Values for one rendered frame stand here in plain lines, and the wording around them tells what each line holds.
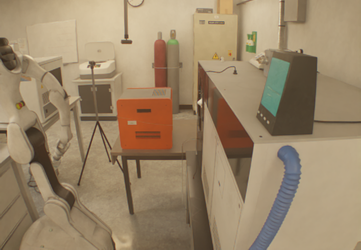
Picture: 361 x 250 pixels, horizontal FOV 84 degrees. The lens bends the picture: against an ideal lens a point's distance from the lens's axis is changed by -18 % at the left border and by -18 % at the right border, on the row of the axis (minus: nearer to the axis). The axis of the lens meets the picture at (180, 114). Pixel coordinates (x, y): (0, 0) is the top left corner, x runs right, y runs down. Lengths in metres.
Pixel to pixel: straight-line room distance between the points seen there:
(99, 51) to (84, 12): 0.87
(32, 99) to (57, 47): 3.25
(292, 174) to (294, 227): 0.25
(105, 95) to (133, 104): 2.63
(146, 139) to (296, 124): 1.55
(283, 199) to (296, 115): 0.17
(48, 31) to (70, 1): 0.79
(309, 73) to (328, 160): 0.21
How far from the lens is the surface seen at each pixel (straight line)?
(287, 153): 0.48
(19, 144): 1.37
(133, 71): 4.96
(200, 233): 1.22
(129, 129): 1.93
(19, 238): 2.12
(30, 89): 2.22
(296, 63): 0.49
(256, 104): 0.70
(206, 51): 4.49
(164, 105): 1.83
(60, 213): 1.52
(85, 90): 4.56
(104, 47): 4.83
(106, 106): 4.53
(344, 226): 0.80
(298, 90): 0.50
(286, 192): 0.48
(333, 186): 0.65
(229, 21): 4.55
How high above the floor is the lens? 1.64
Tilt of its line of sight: 20 degrees down
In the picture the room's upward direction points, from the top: straight up
